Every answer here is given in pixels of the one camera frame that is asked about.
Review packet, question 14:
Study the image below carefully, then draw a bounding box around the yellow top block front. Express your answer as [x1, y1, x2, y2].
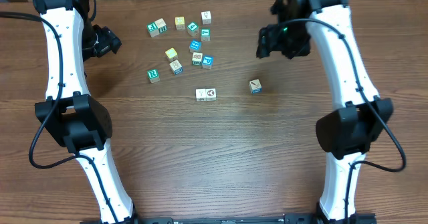
[165, 47, 178, 62]

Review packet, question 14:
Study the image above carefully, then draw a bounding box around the blue top block centre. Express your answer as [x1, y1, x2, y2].
[189, 39, 201, 53]

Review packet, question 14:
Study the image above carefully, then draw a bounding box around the green letter block far left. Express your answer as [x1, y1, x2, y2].
[146, 22, 160, 37]

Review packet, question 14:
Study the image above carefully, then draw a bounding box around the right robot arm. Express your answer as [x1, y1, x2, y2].
[256, 0, 393, 223]

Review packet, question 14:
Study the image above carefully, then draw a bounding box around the white block blue side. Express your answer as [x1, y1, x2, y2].
[169, 60, 183, 75]

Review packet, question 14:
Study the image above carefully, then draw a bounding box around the green seven block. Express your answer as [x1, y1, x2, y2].
[200, 29, 211, 42]

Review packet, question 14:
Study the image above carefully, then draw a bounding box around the white block brown picture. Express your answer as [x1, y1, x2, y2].
[206, 88, 217, 101]

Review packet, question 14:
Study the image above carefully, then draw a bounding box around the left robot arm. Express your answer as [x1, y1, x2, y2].
[33, 0, 138, 223]

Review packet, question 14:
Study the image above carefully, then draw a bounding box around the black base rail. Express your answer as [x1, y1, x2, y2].
[80, 211, 378, 224]

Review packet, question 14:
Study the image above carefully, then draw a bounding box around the white feather block blue X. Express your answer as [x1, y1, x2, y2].
[249, 79, 262, 94]

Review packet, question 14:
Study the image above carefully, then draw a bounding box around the green triangle block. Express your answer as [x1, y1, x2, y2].
[187, 21, 199, 37]

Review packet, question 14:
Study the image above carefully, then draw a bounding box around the blue P block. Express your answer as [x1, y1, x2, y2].
[202, 55, 213, 69]

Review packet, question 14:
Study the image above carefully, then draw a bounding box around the white block back right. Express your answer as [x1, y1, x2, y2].
[201, 11, 212, 25]

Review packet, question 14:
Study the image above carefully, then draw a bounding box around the white block red picture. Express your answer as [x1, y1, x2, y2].
[192, 52, 203, 66]

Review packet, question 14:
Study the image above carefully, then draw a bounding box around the green R block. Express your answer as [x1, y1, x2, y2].
[147, 69, 160, 84]

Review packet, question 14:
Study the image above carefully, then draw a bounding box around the blue top letter block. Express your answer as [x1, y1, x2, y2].
[195, 89, 207, 102]

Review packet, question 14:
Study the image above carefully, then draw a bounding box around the yellow block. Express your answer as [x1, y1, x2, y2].
[165, 47, 178, 62]
[175, 16, 186, 30]

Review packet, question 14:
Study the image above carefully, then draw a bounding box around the white block green side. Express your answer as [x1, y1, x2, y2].
[154, 18, 168, 33]

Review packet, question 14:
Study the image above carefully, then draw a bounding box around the yellow top block back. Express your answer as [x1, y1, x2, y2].
[175, 16, 186, 30]

